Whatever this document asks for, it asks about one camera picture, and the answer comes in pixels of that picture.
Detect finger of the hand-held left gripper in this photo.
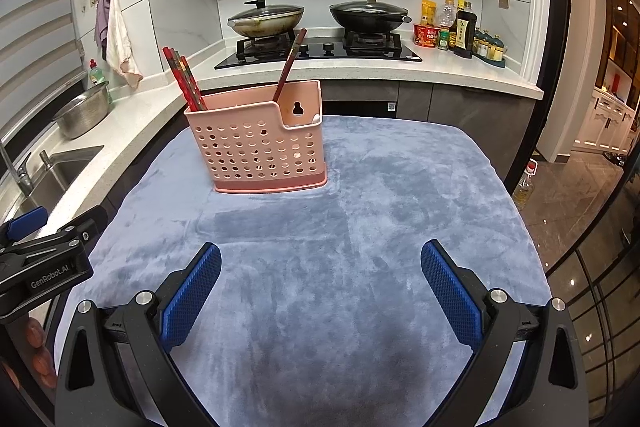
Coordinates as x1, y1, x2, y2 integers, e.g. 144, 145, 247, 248
0, 207, 50, 253
50, 205, 103, 253

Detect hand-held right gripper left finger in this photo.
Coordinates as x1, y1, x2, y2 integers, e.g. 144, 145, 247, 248
54, 242, 222, 427

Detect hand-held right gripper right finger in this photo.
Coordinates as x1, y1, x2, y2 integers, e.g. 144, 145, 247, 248
420, 239, 591, 427

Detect pink perforated utensil holder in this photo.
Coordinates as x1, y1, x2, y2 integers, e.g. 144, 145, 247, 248
184, 80, 329, 194

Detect bundle of red chopsticks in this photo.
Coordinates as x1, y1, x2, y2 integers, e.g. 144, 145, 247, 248
161, 47, 197, 112

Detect red chopstick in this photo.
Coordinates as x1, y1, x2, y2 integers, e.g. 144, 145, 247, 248
174, 52, 205, 111
271, 28, 308, 104
180, 56, 208, 110
168, 49, 201, 112

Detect person's left hand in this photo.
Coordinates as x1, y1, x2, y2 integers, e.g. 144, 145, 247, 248
24, 317, 58, 385

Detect steel kitchen sink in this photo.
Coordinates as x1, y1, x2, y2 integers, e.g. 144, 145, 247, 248
9, 146, 105, 229

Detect steel kitchen faucet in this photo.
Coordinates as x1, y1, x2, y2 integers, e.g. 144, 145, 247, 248
0, 141, 34, 198

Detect steel colander bowl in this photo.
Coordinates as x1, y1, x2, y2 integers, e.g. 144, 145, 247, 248
52, 82, 111, 140

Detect cooking oil bottle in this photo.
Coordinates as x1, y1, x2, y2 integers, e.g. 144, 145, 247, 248
512, 159, 539, 211

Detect blue-grey plush towel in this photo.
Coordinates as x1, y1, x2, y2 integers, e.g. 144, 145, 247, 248
52, 113, 553, 427

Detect green dish soap bottle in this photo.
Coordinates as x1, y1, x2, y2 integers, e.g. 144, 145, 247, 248
89, 59, 112, 105

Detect grey base cabinet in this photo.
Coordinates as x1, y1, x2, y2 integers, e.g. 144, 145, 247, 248
320, 79, 540, 170

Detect white stained hanging cloth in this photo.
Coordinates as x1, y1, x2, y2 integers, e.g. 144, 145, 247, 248
105, 0, 145, 88

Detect purple hanging cloth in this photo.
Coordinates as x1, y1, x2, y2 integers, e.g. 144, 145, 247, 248
95, 0, 111, 50

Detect black built-in oven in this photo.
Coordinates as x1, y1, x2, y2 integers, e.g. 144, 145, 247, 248
320, 99, 401, 118

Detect striped window blind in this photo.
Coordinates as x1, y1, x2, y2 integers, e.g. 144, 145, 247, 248
0, 0, 90, 144

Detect white sideboard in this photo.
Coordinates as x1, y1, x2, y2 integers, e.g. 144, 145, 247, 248
574, 87, 640, 154

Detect teal seasoning jar tray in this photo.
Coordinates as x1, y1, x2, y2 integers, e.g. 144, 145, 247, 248
472, 52, 507, 68

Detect black glass gas stove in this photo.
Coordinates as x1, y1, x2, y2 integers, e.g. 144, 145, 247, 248
214, 32, 423, 70

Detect red instant noodle cup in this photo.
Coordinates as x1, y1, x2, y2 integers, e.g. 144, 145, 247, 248
413, 23, 441, 48

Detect dark soy sauce bottle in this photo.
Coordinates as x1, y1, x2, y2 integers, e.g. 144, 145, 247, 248
448, 10, 477, 59

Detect clear bottle with orange cap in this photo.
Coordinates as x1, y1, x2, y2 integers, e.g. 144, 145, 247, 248
437, 0, 456, 30

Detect lidded wok left burner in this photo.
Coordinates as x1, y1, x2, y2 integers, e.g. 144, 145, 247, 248
229, 0, 305, 26

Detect black frying pan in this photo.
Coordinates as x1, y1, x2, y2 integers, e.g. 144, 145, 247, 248
329, 9, 412, 32

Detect black framed glass door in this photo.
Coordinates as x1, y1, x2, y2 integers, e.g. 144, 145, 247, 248
507, 0, 640, 427

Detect wooden display shelf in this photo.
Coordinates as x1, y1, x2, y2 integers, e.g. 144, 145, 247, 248
594, 0, 640, 100

